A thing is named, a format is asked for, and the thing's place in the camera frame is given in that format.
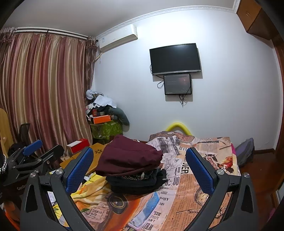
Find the grey green jacket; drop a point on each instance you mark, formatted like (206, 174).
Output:
(120, 114)

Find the wooden wall cabinet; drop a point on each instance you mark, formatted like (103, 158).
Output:
(255, 21)

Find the dark navy folded garment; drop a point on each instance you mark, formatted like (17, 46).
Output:
(135, 190)

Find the red white box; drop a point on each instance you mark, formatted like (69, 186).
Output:
(77, 146)

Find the maroon corduroy garment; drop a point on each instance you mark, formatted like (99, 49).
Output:
(124, 157)

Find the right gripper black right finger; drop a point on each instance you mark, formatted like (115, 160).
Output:
(241, 212)

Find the green storage box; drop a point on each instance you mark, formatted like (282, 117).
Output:
(104, 132)

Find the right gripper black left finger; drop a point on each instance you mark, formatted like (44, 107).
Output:
(37, 212)

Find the yellow orange blanket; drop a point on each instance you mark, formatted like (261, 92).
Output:
(91, 200)

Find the striped red curtain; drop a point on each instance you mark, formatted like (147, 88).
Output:
(44, 79)

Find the wall mounted black television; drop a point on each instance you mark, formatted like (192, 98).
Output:
(182, 58)

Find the yellow pool noodle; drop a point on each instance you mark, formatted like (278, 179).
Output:
(180, 126)

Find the newspaper print bed sheet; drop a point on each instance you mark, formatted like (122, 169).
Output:
(176, 203)

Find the white air conditioner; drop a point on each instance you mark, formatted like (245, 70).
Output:
(117, 38)

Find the small black monitor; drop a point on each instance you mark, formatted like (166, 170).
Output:
(178, 84)

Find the black office chair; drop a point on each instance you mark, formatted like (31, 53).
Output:
(22, 139)

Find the grey backpack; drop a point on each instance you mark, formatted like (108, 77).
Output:
(245, 152)

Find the navy patterned garment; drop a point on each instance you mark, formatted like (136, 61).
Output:
(147, 178)

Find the orange box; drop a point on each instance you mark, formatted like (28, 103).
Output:
(101, 119)

